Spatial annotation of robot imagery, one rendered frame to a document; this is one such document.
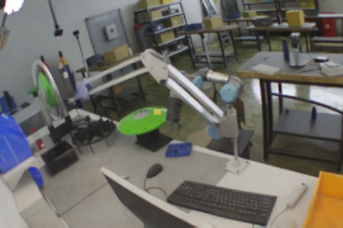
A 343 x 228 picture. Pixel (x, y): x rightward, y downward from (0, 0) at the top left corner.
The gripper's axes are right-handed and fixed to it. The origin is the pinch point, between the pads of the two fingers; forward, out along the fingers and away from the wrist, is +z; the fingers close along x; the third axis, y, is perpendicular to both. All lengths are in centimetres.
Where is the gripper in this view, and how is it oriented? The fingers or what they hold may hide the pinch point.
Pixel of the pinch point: (174, 133)
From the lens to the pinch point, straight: 130.8
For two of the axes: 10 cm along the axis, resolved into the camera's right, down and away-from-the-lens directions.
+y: -8.2, -0.2, -5.7
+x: 5.5, 2.1, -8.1
